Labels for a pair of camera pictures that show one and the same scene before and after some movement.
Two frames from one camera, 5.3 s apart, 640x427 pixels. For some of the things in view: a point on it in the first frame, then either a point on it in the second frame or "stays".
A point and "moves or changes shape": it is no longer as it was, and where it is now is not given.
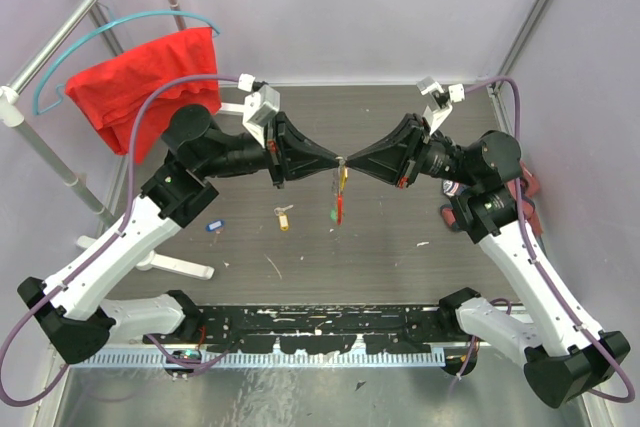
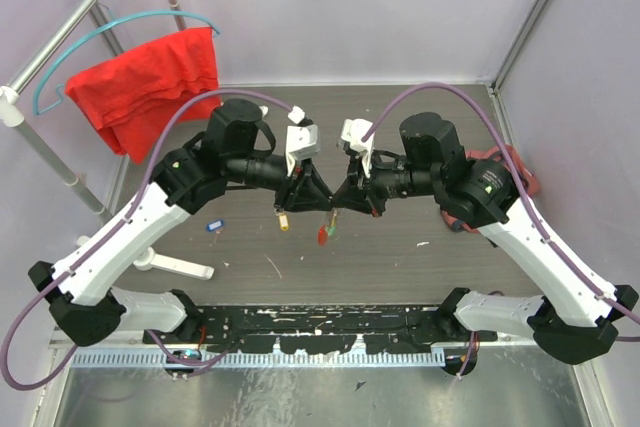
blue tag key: (216, 226) stays
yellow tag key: (283, 217) stays
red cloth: (113, 93) stays
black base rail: (388, 329) stays
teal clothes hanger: (60, 89) stays
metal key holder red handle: (340, 196) to (323, 233)
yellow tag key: (343, 178) moves or changes shape
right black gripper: (386, 158) to (351, 196)
